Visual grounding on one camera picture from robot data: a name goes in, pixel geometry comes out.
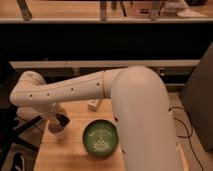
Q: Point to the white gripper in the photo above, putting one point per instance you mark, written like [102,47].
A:
[55,114]

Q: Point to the white eraser block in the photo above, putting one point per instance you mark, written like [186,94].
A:
[93,104]

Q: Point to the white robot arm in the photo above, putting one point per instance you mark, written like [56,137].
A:
[140,103]

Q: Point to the dark table leg frame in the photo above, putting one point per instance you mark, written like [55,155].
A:
[13,136]

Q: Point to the green ceramic bowl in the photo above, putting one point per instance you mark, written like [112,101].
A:
[100,138]

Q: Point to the black and white shoe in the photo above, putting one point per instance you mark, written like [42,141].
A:
[18,162]

